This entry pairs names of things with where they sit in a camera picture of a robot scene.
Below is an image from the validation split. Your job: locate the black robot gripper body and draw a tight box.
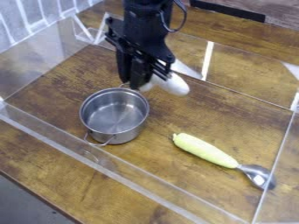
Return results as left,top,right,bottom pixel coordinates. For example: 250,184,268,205
106,0,175,73

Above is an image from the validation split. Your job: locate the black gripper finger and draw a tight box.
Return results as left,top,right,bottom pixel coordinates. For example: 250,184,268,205
116,50,132,83
130,58,152,90

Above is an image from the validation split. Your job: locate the plush red white mushroom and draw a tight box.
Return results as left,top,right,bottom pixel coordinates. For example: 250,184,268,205
139,73,190,96

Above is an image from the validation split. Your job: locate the silver metal pot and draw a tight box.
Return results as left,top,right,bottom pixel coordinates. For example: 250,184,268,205
79,86,150,146

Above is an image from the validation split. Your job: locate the black bar on table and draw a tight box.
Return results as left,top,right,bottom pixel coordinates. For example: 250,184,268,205
190,0,267,23

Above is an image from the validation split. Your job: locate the yellow plush corn cob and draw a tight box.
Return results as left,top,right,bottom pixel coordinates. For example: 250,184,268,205
172,133,239,169

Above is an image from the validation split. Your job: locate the silver metal spoon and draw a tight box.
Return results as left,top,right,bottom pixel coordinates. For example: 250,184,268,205
238,164,276,190

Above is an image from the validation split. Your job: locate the black cable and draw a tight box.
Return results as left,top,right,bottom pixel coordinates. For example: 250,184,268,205
158,0,188,33

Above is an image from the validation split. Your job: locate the clear acrylic enclosure wall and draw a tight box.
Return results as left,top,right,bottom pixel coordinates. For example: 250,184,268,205
0,19,299,224

